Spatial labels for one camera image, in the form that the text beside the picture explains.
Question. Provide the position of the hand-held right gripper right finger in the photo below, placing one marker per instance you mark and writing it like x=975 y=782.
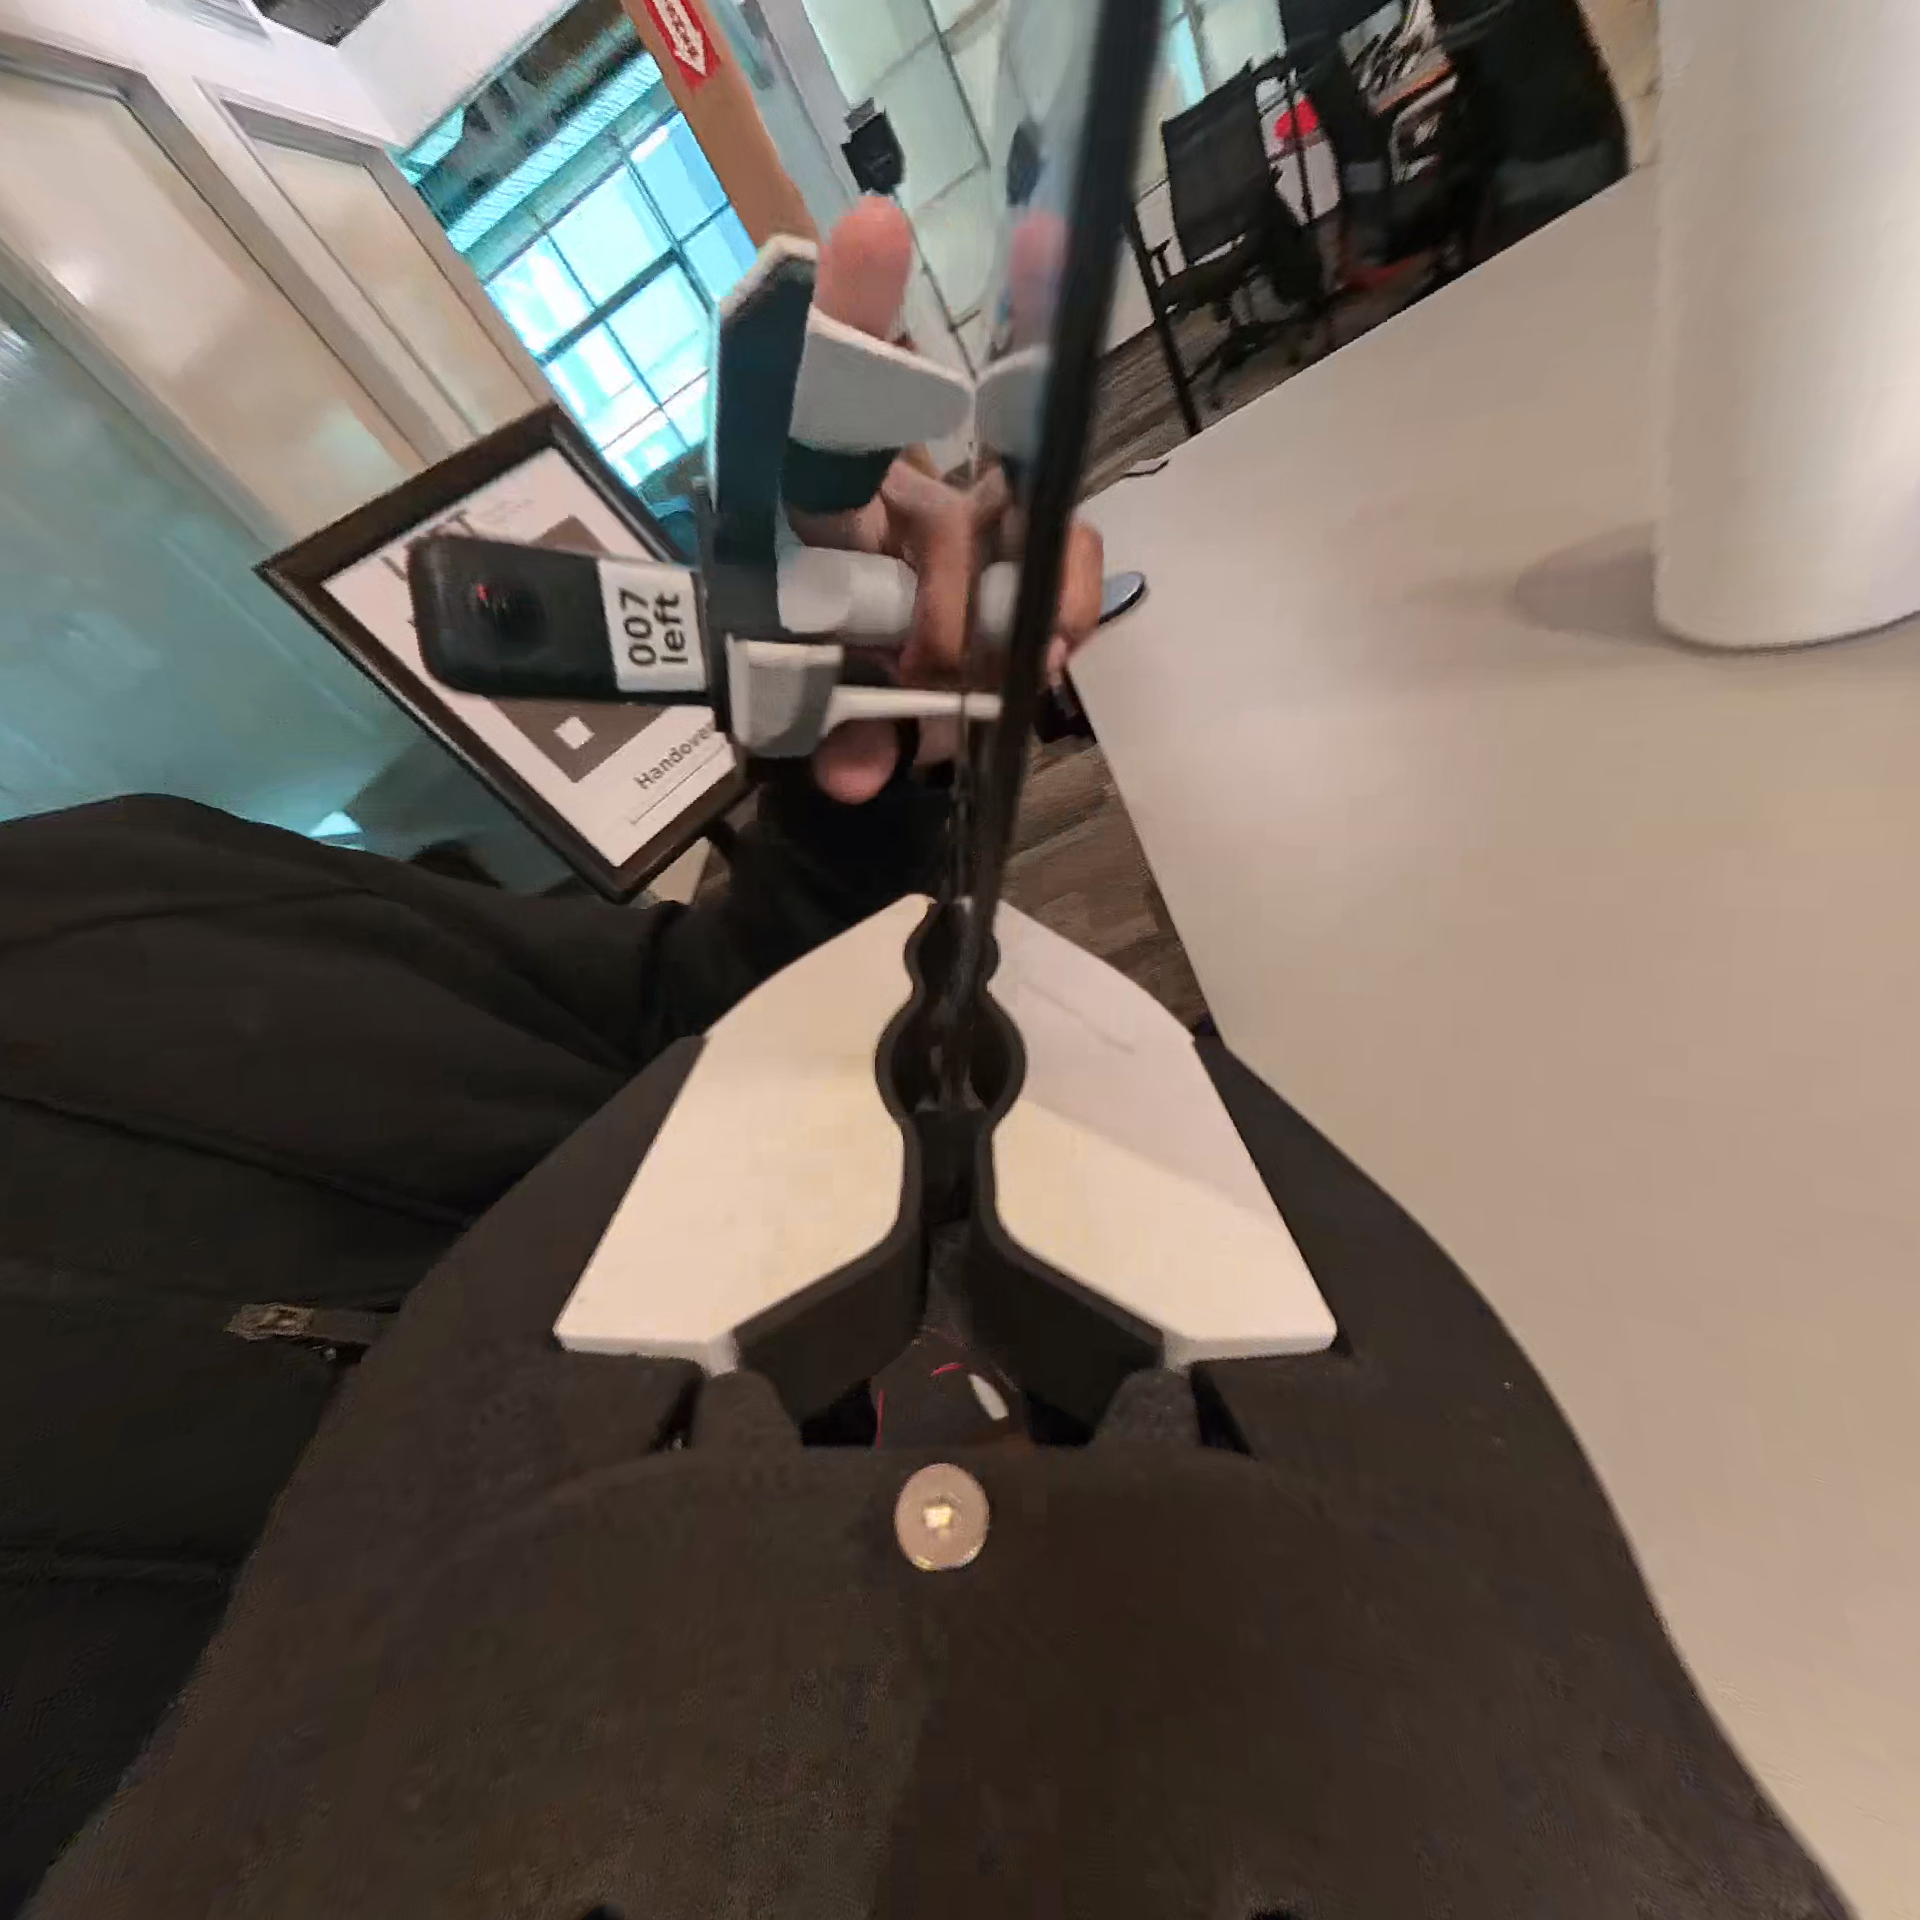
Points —
x=1141 y=1184

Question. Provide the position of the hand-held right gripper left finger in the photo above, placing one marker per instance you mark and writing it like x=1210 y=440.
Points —
x=750 y=1170

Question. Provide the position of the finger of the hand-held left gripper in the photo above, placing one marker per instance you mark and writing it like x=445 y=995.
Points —
x=885 y=388
x=1013 y=412

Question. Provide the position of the dark glossy sheet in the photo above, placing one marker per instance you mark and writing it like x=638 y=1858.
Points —
x=1061 y=450

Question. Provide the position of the white plastic bottle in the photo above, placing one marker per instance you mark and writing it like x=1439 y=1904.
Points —
x=1786 y=300

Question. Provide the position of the person's left forearm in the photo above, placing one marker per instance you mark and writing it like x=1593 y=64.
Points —
x=375 y=974

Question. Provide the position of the person's left hand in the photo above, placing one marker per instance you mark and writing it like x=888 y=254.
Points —
x=938 y=523

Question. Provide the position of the black framed board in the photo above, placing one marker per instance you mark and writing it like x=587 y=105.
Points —
x=557 y=780

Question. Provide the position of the black studio light on tripod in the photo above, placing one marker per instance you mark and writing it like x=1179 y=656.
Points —
x=874 y=150

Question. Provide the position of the glass pane window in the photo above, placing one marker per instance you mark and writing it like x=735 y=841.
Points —
x=599 y=300

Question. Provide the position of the black office chair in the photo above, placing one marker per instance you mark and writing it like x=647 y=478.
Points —
x=1441 y=150
x=1230 y=180

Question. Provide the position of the person's black jacket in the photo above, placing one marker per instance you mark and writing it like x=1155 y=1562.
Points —
x=119 y=1500

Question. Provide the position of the wooden post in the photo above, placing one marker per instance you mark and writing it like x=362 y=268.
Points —
x=721 y=119

